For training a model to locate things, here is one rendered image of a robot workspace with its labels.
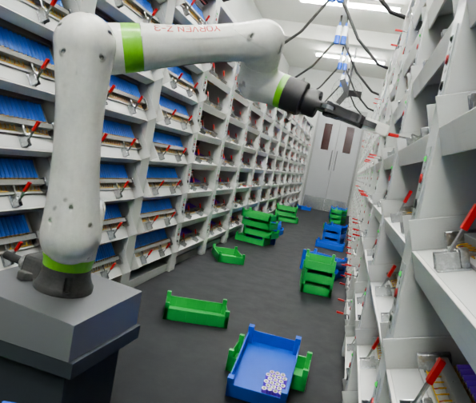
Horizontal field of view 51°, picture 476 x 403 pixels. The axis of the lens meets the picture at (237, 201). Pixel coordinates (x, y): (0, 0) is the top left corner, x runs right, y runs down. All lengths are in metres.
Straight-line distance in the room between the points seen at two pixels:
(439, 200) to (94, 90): 0.68
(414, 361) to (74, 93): 0.80
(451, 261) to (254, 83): 0.83
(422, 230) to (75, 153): 0.68
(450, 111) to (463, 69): 0.07
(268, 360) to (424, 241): 1.18
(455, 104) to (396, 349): 0.40
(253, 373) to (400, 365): 1.03
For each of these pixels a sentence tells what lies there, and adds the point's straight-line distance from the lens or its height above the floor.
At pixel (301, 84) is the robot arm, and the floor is 1.01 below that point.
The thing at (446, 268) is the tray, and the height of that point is 0.70.
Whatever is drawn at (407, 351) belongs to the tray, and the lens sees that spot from 0.89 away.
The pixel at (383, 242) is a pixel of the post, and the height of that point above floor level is 0.62.
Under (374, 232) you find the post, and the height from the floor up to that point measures 0.58.
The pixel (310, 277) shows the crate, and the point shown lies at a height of 0.11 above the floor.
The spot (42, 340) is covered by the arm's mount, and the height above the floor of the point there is 0.31.
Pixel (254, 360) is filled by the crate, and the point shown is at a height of 0.07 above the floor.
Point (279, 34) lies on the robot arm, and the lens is 1.30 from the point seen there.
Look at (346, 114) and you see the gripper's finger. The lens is 1.32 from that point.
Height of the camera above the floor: 0.79
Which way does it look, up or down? 5 degrees down
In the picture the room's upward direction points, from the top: 11 degrees clockwise
